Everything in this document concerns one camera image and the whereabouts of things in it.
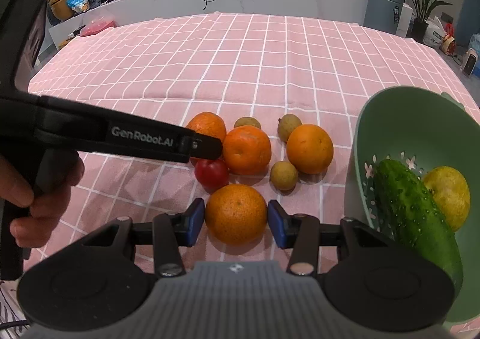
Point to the pink checked tablecloth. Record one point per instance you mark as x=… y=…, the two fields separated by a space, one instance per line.
x=225 y=61

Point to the golden gourd ornament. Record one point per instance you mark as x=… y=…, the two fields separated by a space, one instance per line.
x=63 y=3

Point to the blue snack bag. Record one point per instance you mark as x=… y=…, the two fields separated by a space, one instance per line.
x=78 y=3

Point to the small brown kiwi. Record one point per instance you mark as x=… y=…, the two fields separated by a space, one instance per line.
x=247 y=123
x=284 y=175
x=288 y=127

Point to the red snack bag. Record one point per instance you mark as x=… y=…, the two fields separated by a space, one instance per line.
x=447 y=43

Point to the green cucumber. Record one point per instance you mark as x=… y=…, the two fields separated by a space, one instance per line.
x=408 y=204

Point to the grey trash bin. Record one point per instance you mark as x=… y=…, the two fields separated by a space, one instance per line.
x=384 y=11

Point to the orange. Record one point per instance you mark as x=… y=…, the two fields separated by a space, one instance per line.
x=247 y=149
x=309 y=148
x=208 y=124
x=236 y=213

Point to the person's striped clothing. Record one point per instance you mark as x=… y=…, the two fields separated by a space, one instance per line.
x=7 y=305

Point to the green colander bowl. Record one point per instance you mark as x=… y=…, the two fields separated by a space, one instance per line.
x=405 y=125

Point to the red tomato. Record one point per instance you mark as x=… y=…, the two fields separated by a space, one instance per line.
x=212 y=173

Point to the white space heater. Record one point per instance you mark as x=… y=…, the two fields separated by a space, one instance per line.
x=470 y=61

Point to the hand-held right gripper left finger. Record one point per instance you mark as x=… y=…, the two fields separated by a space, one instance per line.
x=195 y=221

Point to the white plastic bag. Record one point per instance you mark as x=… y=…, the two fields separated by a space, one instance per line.
x=435 y=33

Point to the person's left hand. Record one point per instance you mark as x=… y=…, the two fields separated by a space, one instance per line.
x=48 y=215

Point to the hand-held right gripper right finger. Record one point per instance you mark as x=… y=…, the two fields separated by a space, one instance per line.
x=275 y=223

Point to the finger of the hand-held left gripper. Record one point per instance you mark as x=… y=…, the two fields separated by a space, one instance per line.
x=204 y=148

